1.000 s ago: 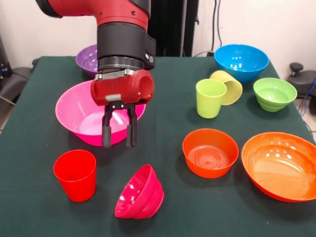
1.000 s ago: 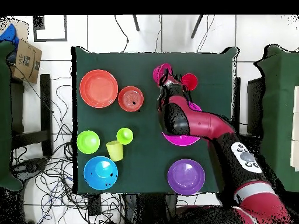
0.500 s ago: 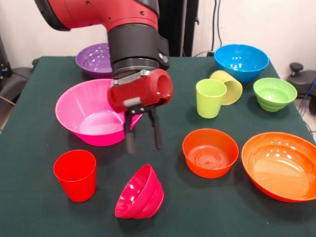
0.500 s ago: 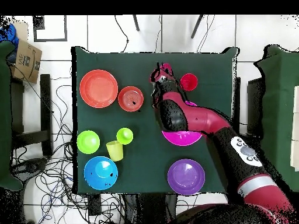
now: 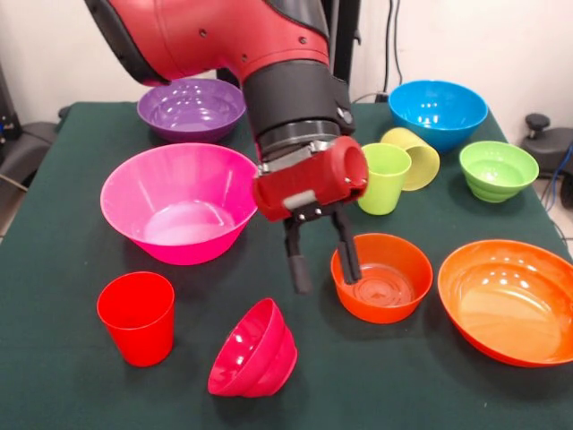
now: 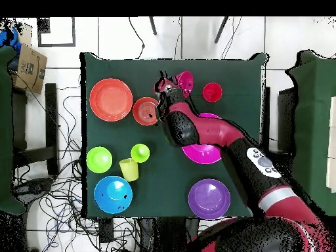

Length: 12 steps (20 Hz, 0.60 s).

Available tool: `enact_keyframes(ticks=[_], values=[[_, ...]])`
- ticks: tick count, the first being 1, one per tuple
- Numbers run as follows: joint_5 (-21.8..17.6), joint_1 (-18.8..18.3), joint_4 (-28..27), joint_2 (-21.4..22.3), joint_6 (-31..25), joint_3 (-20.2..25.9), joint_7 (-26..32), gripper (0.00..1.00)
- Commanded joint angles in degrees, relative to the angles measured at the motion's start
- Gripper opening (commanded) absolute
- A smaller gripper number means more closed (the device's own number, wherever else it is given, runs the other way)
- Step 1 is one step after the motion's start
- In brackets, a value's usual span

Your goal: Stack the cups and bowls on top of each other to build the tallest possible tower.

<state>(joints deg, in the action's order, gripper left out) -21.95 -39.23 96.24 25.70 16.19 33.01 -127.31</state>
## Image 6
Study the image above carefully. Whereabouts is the dark grey pedestal leg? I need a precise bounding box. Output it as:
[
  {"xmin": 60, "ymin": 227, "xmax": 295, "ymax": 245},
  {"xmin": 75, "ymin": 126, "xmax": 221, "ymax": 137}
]
[{"xmin": 11, "ymin": 177, "xmax": 54, "ymax": 200}]

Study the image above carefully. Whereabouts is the cardboard box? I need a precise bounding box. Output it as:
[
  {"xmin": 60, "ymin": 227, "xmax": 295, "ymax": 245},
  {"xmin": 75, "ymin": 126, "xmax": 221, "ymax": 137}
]
[{"xmin": 11, "ymin": 43, "xmax": 48, "ymax": 95}]

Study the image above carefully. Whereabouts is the dark green tablecloth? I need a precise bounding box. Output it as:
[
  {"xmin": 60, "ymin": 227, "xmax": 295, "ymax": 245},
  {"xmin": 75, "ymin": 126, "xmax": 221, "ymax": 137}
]
[{"xmin": 79, "ymin": 51, "xmax": 270, "ymax": 219}]

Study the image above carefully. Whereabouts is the yellow cup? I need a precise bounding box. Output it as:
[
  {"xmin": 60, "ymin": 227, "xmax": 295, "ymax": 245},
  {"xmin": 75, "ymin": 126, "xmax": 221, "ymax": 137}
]
[{"xmin": 119, "ymin": 157, "xmax": 139, "ymax": 182}]

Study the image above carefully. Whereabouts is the green cloth side table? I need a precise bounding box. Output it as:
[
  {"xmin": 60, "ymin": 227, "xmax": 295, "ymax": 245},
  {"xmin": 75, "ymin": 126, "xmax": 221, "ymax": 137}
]
[
  {"xmin": 284, "ymin": 50, "xmax": 336, "ymax": 221},
  {"xmin": 0, "ymin": 45, "xmax": 27, "ymax": 216}
]

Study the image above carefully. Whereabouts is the red cup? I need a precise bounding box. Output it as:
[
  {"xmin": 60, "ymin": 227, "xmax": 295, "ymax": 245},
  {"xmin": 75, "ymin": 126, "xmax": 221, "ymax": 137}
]
[{"xmin": 202, "ymin": 82, "xmax": 223, "ymax": 103}]

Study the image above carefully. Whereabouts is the blue object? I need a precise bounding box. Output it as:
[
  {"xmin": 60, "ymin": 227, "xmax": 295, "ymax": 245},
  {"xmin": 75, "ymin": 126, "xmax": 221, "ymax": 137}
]
[{"xmin": 0, "ymin": 26, "xmax": 22, "ymax": 53}]

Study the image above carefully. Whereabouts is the black cable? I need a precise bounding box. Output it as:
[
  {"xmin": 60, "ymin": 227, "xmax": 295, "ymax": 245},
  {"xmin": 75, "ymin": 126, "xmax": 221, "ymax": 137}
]
[{"xmin": 128, "ymin": 16, "xmax": 146, "ymax": 60}]

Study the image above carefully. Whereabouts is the blue bowl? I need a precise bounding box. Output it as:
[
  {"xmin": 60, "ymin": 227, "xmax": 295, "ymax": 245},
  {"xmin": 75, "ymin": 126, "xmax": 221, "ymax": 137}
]
[{"xmin": 93, "ymin": 175, "xmax": 134, "ymax": 215}]

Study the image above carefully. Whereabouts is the black square floor frame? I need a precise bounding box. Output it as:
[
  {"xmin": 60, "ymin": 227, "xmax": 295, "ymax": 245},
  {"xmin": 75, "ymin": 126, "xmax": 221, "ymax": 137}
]
[{"xmin": 37, "ymin": 16, "xmax": 76, "ymax": 48}]

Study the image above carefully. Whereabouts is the large orange bowl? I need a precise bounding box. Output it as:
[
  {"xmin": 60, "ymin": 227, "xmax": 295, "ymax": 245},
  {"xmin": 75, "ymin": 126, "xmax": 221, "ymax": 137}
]
[{"xmin": 89, "ymin": 77, "xmax": 134, "ymax": 123}]

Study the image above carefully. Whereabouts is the small orange bowl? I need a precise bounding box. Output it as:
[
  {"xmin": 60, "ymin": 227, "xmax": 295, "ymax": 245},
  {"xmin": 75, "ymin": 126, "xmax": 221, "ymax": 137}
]
[{"xmin": 131, "ymin": 96, "xmax": 159, "ymax": 127}]

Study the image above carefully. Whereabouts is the large magenta bowl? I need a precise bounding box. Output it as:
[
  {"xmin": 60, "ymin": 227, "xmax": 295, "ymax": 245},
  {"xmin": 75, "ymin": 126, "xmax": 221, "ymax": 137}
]
[{"xmin": 181, "ymin": 112, "xmax": 222, "ymax": 165}]

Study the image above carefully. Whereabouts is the small green bowl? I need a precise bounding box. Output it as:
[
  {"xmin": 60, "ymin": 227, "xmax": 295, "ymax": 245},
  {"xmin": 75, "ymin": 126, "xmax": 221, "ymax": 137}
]
[{"xmin": 85, "ymin": 146, "xmax": 114, "ymax": 175}]

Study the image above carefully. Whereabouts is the black chair frame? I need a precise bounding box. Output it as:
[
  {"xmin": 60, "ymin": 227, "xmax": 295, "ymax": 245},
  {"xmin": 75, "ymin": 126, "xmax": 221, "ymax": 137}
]
[{"xmin": 11, "ymin": 83, "xmax": 60, "ymax": 177}]

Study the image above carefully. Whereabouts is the black tripod leg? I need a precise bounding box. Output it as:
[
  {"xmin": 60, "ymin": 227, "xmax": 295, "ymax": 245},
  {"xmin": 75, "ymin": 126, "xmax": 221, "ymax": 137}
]
[
  {"xmin": 148, "ymin": 16, "xmax": 158, "ymax": 35},
  {"xmin": 214, "ymin": 16, "xmax": 230, "ymax": 44}
]

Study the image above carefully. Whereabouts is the tangle of black cables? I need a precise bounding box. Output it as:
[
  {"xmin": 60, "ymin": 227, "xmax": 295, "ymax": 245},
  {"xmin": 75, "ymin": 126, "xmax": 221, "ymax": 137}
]
[{"xmin": 11, "ymin": 86, "xmax": 137, "ymax": 252}]

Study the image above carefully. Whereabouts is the small crimson pink bowl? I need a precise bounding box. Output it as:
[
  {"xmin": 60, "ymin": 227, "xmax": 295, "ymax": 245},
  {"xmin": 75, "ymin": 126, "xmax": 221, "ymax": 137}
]
[{"xmin": 175, "ymin": 70, "xmax": 194, "ymax": 98}]

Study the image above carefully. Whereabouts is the white box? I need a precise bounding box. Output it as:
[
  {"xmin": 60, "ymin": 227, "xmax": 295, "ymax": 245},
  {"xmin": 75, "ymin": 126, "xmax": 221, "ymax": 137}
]
[{"xmin": 325, "ymin": 96, "xmax": 336, "ymax": 194}]

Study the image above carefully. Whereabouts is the lime green cup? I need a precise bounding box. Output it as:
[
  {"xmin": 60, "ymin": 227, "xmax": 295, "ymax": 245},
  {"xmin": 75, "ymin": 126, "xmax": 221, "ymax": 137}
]
[{"xmin": 130, "ymin": 143, "xmax": 151, "ymax": 164}]

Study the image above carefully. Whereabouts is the purple bowl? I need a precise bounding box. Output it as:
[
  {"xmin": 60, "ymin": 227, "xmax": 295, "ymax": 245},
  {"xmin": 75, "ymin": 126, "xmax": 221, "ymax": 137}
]
[{"xmin": 188, "ymin": 178, "xmax": 232, "ymax": 221}]

